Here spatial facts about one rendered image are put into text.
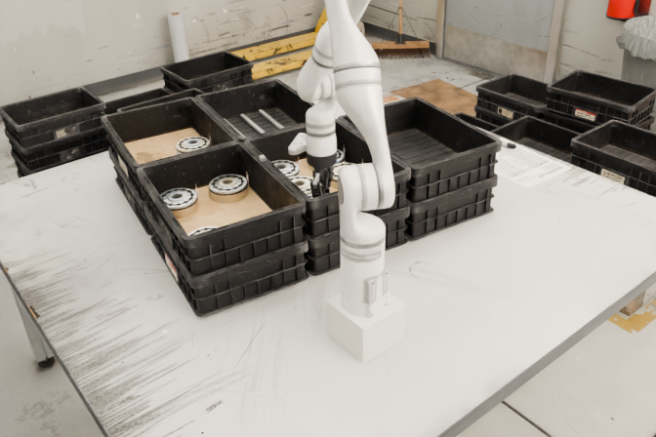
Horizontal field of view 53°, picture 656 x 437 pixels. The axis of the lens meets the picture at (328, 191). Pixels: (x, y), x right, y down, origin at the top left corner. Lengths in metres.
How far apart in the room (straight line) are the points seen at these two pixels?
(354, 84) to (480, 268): 0.68
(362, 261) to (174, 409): 0.47
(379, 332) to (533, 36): 3.61
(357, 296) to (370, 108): 0.39
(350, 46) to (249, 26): 4.26
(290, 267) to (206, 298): 0.22
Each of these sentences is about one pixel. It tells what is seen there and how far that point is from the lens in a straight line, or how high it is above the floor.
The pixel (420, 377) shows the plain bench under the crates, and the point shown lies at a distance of 1.43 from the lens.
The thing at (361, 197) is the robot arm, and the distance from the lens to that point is 1.25.
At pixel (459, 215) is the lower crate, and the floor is 0.74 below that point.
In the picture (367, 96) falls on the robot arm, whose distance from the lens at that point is 1.26.
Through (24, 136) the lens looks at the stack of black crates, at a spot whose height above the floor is 0.54.
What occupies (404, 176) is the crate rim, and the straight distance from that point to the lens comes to 1.66.
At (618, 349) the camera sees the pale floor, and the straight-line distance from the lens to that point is 2.67.
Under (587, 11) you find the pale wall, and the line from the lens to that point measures 4.59.
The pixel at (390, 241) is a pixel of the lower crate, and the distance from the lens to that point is 1.75.
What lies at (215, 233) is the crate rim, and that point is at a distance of 1.46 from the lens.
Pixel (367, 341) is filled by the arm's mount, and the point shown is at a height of 0.76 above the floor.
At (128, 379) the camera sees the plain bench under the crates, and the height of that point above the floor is 0.70.
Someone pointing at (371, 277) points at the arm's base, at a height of 0.89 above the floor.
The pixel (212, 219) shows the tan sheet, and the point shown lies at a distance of 1.70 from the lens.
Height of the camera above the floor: 1.72
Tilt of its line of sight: 30 degrees down
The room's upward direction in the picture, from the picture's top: 2 degrees counter-clockwise
